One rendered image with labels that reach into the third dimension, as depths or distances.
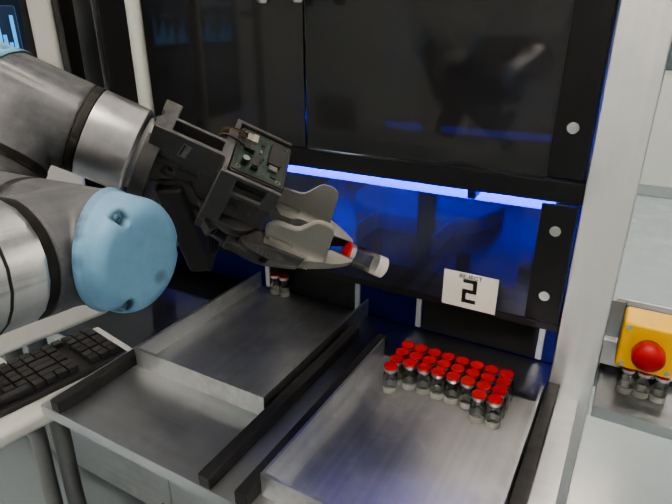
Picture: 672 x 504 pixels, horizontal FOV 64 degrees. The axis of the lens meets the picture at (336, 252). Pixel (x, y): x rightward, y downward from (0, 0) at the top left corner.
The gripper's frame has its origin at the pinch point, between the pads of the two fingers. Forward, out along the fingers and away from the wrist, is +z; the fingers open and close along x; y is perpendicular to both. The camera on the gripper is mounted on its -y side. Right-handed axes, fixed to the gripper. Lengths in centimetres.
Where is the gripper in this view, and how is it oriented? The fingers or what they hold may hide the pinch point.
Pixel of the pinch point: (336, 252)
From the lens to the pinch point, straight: 53.5
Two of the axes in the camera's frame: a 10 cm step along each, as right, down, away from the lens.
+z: 8.8, 3.6, 3.1
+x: 0.7, -7.4, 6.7
